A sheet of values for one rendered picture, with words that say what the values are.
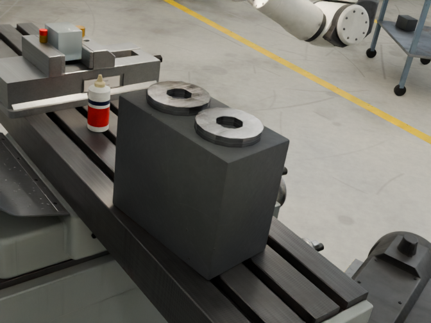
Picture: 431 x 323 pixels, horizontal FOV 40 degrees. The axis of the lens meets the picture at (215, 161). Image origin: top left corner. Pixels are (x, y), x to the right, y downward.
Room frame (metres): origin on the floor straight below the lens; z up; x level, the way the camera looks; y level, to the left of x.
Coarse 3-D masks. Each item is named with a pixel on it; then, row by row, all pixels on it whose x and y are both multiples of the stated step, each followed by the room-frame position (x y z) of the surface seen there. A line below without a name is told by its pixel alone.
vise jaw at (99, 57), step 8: (88, 40) 1.17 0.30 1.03; (88, 48) 1.12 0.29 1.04; (96, 48) 1.13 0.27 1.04; (104, 48) 1.13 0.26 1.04; (88, 56) 1.11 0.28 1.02; (96, 56) 1.11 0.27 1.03; (104, 56) 1.12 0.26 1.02; (112, 56) 1.14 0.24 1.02; (88, 64) 1.10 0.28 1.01; (96, 64) 1.11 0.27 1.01; (104, 64) 1.12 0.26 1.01; (112, 64) 1.14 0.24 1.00
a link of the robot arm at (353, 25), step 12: (324, 0) 1.24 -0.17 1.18; (336, 0) 1.21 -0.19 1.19; (348, 0) 1.18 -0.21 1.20; (360, 0) 1.16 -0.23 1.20; (372, 0) 1.18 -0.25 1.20; (348, 12) 1.14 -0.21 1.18; (360, 12) 1.15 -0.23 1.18; (372, 12) 1.17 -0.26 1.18; (336, 24) 1.13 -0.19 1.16; (348, 24) 1.13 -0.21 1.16; (360, 24) 1.15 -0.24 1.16; (372, 24) 1.17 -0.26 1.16; (348, 36) 1.13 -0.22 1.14; (360, 36) 1.15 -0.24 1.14
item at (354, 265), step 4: (356, 260) 1.41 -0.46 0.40; (352, 264) 1.39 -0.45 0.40; (356, 264) 1.39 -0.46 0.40; (360, 264) 1.40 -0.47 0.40; (348, 268) 1.37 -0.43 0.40; (352, 268) 1.37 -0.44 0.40; (356, 268) 1.38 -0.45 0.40; (344, 272) 1.35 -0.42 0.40; (348, 272) 1.35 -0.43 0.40; (352, 272) 1.35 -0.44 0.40
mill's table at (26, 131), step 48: (0, 48) 1.32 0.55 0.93; (48, 144) 0.91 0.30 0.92; (96, 144) 0.93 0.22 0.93; (96, 192) 0.78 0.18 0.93; (144, 240) 0.68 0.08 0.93; (288, 240) 0.73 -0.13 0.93; (144, 288) 0.65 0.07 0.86; (192, 288) 0.59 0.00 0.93; (240, 288) 0.61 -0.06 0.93; (288, 288) 0.62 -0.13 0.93; (336, 288) 0.64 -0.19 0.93
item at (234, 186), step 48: (144, 96) 0.76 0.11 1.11; (192, 96) 0.76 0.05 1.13; (144, 144) 0.71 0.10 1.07; (192, 144) 0.65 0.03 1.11; (240, 144) 0.65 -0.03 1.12; (288, 144) 0.70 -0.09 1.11; (144, 192) 0.70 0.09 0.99; (192, 192) 0.64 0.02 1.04; (240, 192) 0.63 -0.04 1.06; (192, 240) 0.63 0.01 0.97; (240, 240) 0.65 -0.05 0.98
